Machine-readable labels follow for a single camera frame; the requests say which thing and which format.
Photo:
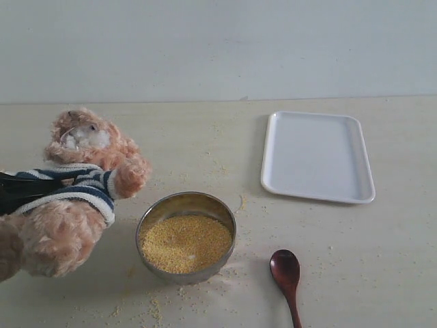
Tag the teddy bear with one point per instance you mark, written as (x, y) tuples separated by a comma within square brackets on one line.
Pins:
[(98, 164)]

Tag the yellow millet grains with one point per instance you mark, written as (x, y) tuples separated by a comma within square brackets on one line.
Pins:
[(185, 244)]

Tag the steel bowl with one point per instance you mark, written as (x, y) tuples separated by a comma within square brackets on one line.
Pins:
[(188, 203)]

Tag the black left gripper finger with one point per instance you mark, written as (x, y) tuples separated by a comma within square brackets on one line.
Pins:
[(16, 191)]

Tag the dark red wooden spoon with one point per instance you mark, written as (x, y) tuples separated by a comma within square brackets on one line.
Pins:
[(285, 271)]

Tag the white plastic tray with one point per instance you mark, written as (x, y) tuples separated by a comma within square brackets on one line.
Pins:
[(318, 157)]

